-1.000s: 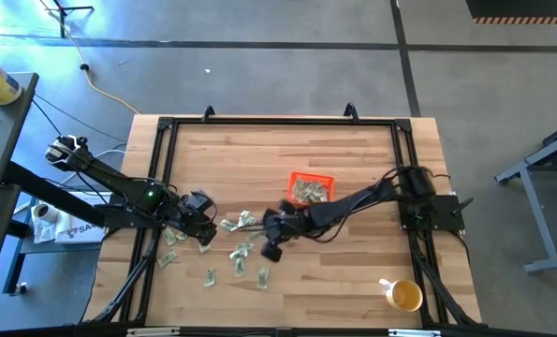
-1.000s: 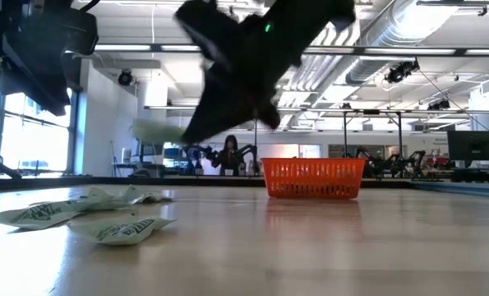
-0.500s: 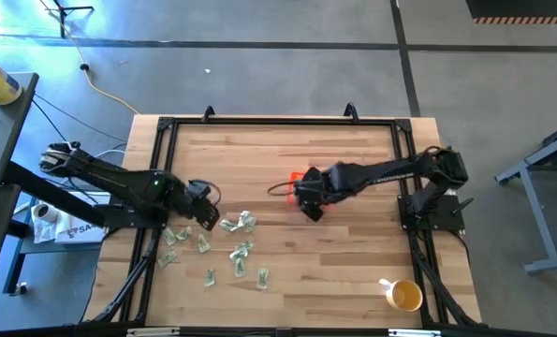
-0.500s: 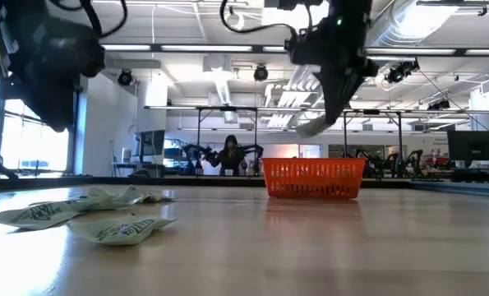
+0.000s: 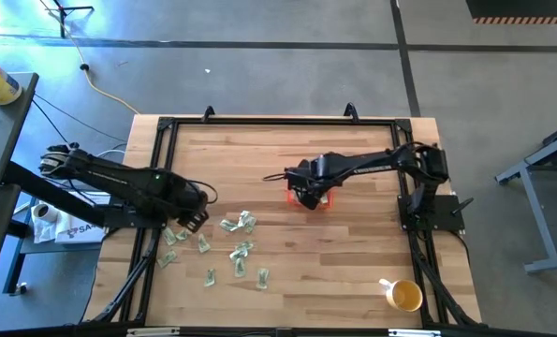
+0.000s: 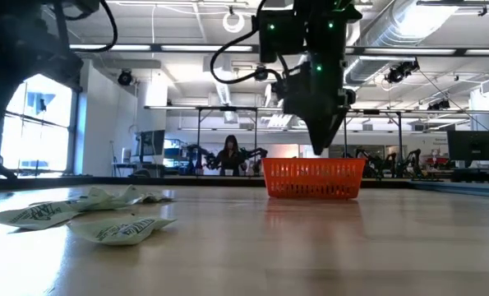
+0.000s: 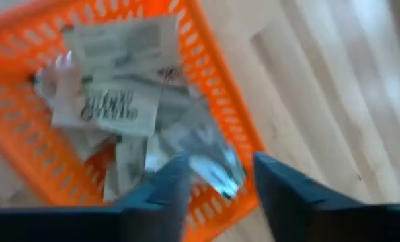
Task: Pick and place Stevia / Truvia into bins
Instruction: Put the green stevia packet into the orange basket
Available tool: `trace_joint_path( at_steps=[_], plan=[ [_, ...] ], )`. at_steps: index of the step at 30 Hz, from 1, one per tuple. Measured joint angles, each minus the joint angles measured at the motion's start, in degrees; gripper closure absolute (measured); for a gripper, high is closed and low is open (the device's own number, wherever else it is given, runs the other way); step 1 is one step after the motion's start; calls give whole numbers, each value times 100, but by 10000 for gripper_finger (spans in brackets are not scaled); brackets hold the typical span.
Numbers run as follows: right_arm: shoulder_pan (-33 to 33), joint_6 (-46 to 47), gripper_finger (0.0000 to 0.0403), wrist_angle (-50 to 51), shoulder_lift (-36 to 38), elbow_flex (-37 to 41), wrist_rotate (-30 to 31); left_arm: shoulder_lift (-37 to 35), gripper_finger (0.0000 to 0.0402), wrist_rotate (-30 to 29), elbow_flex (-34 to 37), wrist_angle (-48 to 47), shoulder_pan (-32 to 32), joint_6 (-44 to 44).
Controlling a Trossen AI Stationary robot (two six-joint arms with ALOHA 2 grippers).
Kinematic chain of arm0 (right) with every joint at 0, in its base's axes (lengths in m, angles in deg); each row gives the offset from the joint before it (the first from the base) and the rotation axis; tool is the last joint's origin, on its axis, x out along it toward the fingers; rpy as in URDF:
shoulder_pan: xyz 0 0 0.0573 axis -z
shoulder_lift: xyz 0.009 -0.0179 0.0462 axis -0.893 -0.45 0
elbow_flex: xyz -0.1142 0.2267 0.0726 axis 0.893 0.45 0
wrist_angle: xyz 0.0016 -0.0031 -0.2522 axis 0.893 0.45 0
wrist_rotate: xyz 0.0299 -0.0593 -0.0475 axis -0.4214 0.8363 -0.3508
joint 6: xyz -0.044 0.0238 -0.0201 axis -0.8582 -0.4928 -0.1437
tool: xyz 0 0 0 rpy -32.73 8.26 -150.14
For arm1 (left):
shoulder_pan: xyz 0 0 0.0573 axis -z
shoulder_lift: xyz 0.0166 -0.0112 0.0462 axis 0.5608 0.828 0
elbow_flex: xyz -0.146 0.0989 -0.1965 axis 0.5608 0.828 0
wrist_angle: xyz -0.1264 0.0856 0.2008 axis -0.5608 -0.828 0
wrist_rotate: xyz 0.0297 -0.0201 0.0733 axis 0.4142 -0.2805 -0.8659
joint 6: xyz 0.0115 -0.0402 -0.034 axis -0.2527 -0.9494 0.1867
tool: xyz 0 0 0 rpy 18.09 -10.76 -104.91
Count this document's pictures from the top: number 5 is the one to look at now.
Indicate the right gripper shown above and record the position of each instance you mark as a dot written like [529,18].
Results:
[322,173]

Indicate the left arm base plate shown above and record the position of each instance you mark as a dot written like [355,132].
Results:
[119,220]

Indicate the orange plastic basket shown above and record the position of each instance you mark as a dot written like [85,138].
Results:
[288,197]

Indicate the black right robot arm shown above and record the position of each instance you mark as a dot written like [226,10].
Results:
[376,164]

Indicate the black frame foot bracket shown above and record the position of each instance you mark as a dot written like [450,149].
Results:
[350,106]
[209,108]

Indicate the grey metal table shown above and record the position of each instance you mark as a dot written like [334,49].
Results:
[536,213]

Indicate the white tape roll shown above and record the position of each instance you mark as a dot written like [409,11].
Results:
[53,216]

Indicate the black aluminium table frame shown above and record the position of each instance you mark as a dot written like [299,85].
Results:
[282,121]

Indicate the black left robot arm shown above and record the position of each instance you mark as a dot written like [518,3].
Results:
[114,180]

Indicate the dark grey desk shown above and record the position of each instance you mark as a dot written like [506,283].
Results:
[6,140]

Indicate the yellow mug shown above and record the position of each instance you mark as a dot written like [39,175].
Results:
[404,296]

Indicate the silver metal end plate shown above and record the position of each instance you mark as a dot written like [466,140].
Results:
[414,333]
[151,332]

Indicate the black hazard striped mat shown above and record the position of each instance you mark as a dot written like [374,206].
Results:
[517,8]

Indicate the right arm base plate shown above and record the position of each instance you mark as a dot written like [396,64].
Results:
[442,213]

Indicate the black tripod stand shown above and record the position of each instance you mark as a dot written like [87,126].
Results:
[62,21]

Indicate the white printed bag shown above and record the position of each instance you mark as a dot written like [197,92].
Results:
[81,231]

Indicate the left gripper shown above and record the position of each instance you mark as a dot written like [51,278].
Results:
[186,199]

